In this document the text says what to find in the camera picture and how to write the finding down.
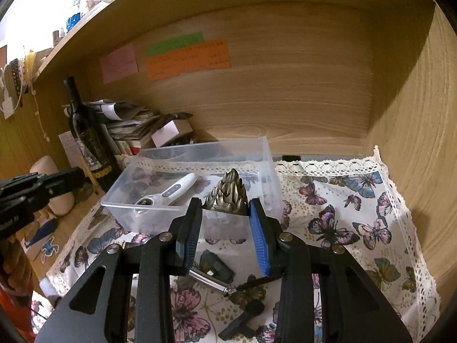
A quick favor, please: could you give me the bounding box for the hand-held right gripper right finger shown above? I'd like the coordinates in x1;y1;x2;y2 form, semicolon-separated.
249;198;416;343

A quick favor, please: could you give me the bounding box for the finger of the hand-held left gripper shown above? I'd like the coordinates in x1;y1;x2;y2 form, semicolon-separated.
0;167;87;205

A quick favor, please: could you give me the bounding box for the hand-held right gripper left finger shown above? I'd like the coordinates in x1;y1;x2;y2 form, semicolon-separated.
34;197;203;343

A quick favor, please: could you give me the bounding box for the spiky metallic cone ornament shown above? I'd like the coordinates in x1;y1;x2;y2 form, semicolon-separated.
203;169;248;217

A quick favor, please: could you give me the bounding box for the clear plastic storage box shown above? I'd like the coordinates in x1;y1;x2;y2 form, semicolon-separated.
101;136;286;241

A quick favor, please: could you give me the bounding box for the person's left hand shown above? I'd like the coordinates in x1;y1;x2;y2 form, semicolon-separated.
0;234;33;295

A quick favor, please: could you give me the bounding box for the beige rounded wooden object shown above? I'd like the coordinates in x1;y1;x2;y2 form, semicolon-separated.
29;155;76;216

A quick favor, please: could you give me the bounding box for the white paper note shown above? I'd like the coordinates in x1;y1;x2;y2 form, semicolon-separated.
58;131;85;167

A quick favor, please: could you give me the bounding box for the blue flat cutout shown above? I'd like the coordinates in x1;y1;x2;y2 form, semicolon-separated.
25;218;59;248

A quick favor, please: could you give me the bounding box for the small black angular block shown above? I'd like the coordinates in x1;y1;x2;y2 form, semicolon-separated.
198;249;235;282

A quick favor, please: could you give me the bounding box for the thin black brush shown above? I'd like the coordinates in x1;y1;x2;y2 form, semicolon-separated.
234;275;282;294

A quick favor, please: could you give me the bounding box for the silver metal rod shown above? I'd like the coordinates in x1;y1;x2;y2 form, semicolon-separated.
189;268;237;296

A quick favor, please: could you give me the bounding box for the blue figure sticker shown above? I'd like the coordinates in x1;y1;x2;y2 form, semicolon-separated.
40;238;60;264

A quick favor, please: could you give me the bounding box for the white handheld magnifier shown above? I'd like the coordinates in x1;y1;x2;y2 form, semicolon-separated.
134;173;198;216

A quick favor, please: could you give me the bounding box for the dark wine bottle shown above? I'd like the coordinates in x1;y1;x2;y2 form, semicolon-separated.
63;77;123;192

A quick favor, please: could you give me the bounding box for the black plastic clip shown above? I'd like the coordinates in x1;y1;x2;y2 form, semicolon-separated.
218;300;265;341

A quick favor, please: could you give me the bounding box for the stack of magazines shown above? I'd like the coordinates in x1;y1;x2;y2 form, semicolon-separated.
64;99;195;157

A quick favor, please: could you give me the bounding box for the red cloth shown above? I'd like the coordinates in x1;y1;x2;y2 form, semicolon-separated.
0;286;37;342

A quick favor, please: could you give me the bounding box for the butterfly printed lace cloth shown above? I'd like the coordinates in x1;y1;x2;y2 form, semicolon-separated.
46;146;442;343

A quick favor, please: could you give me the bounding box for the small white box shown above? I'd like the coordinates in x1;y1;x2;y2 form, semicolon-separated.
151;119;193;148

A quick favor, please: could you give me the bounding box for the pink sticky note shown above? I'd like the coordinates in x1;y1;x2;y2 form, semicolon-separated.
100;44;139;83

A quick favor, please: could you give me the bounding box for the blue beaded ornament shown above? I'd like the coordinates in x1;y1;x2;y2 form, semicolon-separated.
65;12;83;31

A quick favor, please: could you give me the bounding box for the orange sticky note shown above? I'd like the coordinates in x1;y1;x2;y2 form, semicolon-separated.
146;39;231;81

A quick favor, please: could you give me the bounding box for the green sticky note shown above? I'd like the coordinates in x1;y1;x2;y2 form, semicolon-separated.
147;32;205;57

